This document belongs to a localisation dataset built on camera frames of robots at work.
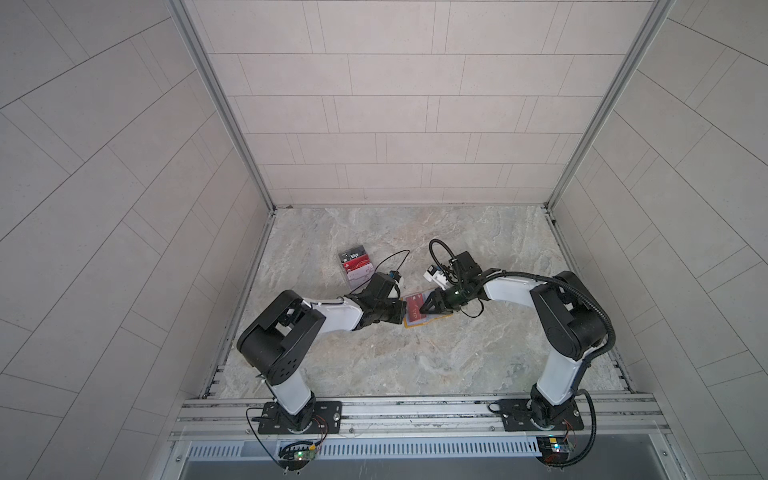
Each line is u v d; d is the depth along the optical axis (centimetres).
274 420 68
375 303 71
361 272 93
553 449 68
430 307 84
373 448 68
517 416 71
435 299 80
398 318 79
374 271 74
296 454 65
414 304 89
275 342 46
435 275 85
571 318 48
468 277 75
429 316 85
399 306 79
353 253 96
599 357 49
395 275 83
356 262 96
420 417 72
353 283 92
